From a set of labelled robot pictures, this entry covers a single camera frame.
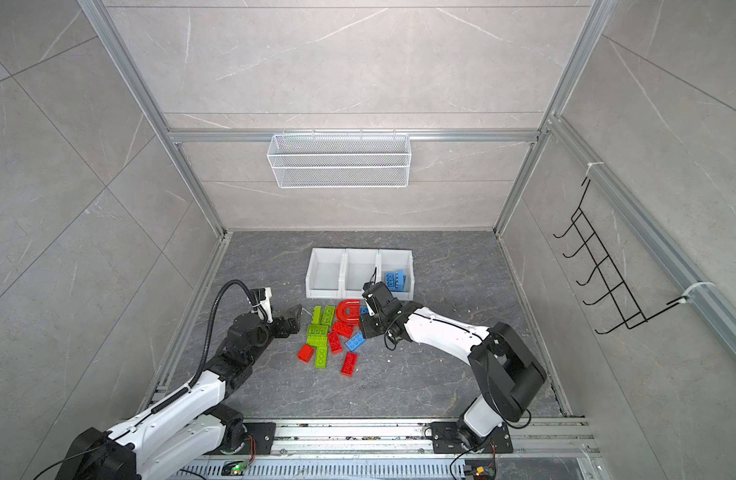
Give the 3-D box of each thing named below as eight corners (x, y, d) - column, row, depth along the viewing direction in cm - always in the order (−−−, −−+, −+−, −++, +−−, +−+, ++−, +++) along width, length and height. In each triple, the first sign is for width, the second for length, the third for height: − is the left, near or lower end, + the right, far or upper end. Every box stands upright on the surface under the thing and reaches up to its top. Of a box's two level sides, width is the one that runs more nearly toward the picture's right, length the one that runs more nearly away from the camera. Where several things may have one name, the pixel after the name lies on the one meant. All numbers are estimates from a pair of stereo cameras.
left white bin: (308, 300, 102) (304, 287, 96) (315, 261, 113) (311, 248, 107) (342, 300, 102) (341, 287, 96) (346, 261, 113) (344, 248, 107)
